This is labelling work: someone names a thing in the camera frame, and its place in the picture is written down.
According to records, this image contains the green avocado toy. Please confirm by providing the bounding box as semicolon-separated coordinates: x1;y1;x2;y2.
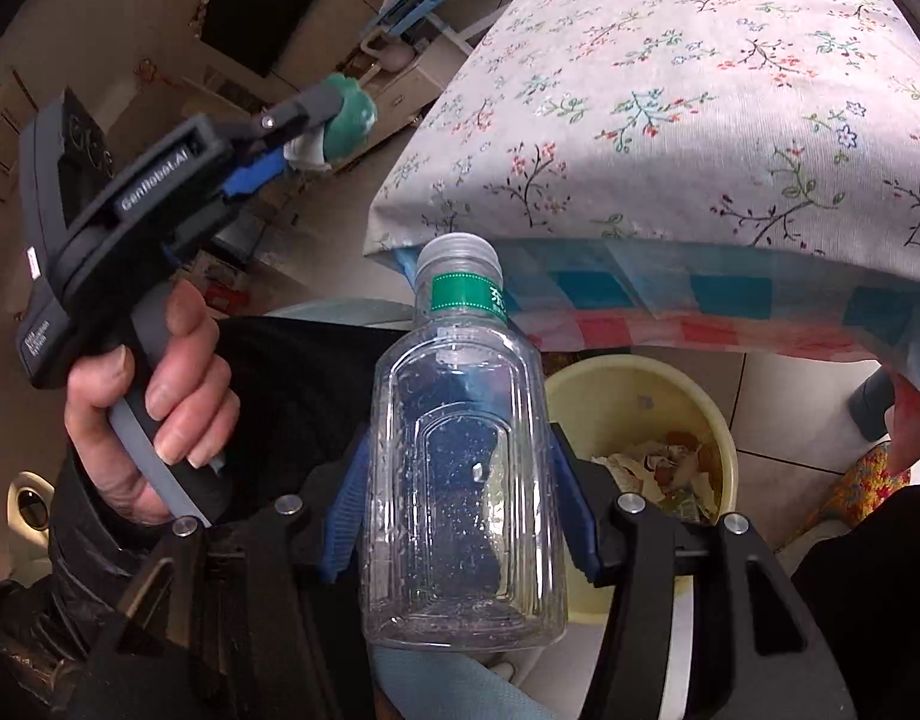
284;73;377;172

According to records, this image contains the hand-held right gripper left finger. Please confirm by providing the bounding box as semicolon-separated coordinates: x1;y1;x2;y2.
51;437;372;720

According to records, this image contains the grey table leg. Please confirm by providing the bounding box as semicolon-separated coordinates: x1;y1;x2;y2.
850;371;901;443

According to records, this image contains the person's left hand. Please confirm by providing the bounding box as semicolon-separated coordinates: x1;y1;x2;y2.
64;281;242;522

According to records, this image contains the person's left forearm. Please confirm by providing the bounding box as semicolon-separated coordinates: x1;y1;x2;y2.
0;450;206;720

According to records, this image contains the floral tablecloth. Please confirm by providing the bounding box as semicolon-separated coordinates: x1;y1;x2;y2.
362;0;920;271

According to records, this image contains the yellow floral cushion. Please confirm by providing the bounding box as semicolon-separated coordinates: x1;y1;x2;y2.
822;440;915;527

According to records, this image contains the black wall television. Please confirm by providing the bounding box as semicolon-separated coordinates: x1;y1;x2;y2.
201;0;330;80

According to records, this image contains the yellow plastic bin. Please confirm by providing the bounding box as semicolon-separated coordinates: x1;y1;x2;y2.
542;355;741;628

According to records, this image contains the white oval object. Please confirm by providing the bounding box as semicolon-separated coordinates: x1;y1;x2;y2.
6;471;58;539

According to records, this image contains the person's leg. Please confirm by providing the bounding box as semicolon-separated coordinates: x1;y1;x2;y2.
792;478;920;720
205;315;420;512

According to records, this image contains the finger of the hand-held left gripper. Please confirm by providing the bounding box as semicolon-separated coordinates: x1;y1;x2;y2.
227;82;350;160
222;148;291;201

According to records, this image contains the person's left leg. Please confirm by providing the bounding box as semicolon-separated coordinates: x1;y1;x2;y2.
205;315;420;512

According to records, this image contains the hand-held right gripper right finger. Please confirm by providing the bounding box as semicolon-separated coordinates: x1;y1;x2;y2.
551;423;860;720

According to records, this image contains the pink kettlebell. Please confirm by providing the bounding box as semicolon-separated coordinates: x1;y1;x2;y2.
361;36;414;77

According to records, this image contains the checkered under cloth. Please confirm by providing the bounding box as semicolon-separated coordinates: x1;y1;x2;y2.
391;236;920;400

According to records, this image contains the person's right leg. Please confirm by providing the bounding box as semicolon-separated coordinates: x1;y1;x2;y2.
792;478;920;720

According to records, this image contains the clear plastic bottle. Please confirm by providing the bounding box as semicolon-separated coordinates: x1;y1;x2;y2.
359;234;570;652

